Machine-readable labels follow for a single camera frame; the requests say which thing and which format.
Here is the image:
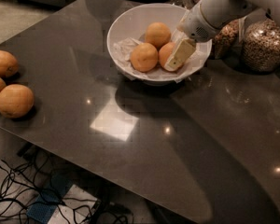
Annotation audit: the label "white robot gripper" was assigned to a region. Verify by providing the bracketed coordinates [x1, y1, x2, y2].
[164, 3, 219, 72]

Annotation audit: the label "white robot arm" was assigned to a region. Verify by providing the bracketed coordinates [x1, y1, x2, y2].
[177, 0, 280, 73]

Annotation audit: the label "white bowl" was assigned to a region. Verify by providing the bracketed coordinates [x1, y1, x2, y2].
[106, 2, 213, 87]

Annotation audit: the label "white paper bowl liner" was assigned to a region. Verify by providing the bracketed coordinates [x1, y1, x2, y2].
[112, 9, 209, 84]

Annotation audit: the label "glass jar of nuts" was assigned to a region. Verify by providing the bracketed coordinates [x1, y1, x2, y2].
[212, 20, 239, 59]

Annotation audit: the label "round glass jar of grains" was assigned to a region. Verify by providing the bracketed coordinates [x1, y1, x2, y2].
[241, 19, 280, 73]

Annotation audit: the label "blue pad on floor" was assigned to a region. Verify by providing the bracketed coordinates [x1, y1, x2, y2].
[27, 175, 73, 224]

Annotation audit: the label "black cables on floor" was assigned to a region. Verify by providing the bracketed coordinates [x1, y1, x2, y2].
[0, 142, 134, 224]

